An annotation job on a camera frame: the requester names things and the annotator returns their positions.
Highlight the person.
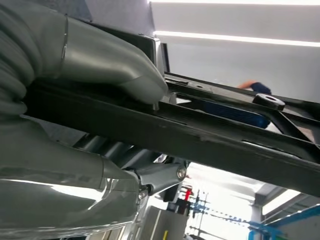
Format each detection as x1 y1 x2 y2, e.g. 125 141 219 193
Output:
199 80 272 130

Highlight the ceiling light strip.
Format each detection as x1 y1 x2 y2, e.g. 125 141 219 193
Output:
149 0 320 6
153 30 320 48

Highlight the blue crate rack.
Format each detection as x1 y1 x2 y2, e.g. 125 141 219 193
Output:
247 204 320 240

